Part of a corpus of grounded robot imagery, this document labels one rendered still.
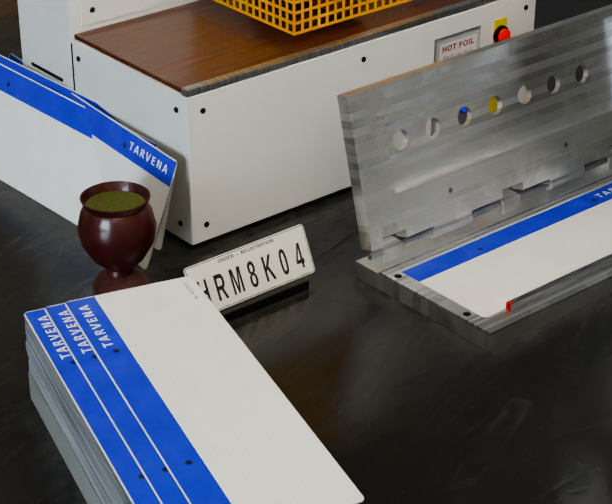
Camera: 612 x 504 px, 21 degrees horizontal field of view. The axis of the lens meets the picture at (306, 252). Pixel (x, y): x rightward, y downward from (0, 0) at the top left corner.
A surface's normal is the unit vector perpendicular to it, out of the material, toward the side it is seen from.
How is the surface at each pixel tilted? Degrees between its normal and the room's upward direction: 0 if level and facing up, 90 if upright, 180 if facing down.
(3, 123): 63
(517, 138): 75
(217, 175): 90
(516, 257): 0
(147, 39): 0
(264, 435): 0
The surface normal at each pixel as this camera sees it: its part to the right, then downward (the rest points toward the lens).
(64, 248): 0.00, -0.88
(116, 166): -0.75, -0.06
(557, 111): 0.62, 0.13
